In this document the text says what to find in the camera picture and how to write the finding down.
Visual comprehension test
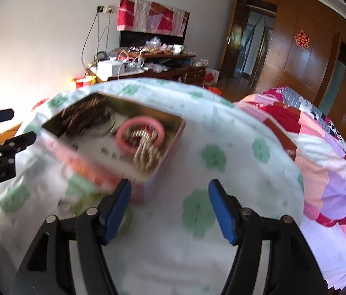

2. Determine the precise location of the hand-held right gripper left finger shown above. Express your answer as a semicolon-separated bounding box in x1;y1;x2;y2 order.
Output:
15;178;132;295

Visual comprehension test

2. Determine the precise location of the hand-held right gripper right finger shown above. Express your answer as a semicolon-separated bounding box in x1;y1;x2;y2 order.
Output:
208;179;329;295

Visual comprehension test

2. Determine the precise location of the cream bead bracelet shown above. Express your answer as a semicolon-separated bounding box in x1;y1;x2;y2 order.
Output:
124;127;163;173

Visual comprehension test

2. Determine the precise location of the metal tin box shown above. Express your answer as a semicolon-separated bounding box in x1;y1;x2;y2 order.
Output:
39;91;186;205

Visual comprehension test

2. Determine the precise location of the pink bangle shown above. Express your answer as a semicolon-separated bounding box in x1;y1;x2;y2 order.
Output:
116;116;165;156

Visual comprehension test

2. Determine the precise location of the red patterned bag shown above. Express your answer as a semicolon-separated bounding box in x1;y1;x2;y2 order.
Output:
32;98;51;111

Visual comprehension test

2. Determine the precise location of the printed paper card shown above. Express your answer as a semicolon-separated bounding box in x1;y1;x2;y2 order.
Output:
78;141;137;166

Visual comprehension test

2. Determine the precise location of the cloud print bed sheet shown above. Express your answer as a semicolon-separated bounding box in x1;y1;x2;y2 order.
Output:
0;78;329;295

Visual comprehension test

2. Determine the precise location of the yellow red carton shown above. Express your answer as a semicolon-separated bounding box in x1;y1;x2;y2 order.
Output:
71;76;97;89

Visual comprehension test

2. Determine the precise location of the patchwork quilt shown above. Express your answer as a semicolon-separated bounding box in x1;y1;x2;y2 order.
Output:
234;86;346;292

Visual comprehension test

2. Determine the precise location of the white box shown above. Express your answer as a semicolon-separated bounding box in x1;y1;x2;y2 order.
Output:
98;60;126;77

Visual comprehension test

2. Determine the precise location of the white paper bag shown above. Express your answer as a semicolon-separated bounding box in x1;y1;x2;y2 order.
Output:
203;69;220;84

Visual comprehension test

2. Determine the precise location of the wooden television cabinet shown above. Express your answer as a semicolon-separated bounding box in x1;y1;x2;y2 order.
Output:
87;47;207;87

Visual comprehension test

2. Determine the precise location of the black television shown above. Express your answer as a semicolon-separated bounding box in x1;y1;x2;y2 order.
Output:
119;12;190;49

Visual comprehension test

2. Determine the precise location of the wooden door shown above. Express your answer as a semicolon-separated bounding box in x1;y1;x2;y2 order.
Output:
219;0;247;79

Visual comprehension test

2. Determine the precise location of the wooden wardrobe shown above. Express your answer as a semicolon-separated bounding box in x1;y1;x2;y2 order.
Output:
233;0;346;148

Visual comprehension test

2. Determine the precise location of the patchwork cloth cover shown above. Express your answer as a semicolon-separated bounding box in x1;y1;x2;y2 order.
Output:
117;0;190;36

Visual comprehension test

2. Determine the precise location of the red paper decoration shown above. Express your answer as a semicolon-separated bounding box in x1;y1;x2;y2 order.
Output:
295;30;310;49

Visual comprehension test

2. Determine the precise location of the grey cable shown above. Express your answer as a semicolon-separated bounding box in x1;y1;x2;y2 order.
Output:
82;13;100;68

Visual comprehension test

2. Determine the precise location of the white cable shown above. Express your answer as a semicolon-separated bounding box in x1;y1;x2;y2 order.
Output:
98;13;112;59

